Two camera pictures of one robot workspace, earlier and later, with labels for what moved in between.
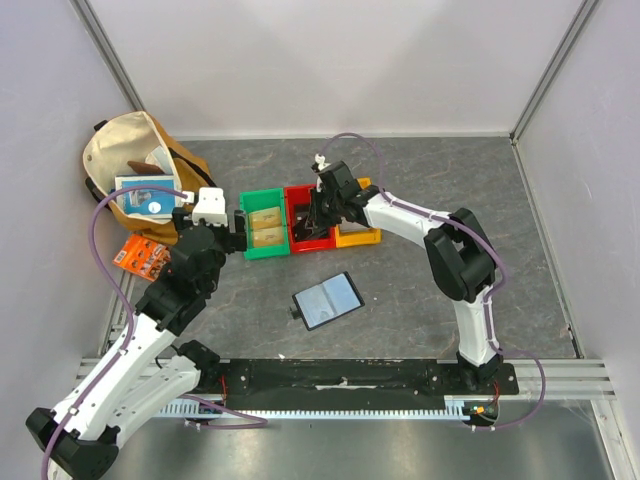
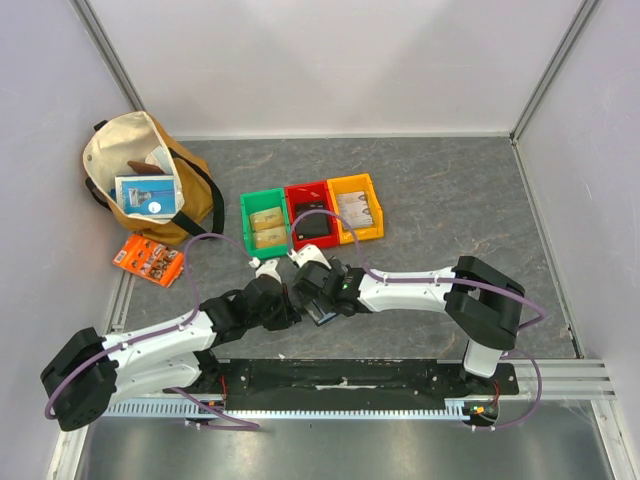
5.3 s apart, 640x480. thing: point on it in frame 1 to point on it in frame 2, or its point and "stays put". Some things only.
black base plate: (275, 384) stays put
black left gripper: (237, 239) to (288, 315)
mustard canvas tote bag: (135, 168) stays put
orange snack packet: (142, 256) stays put
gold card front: (268, 236) stays put
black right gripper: (316, 212) to (304, 292)
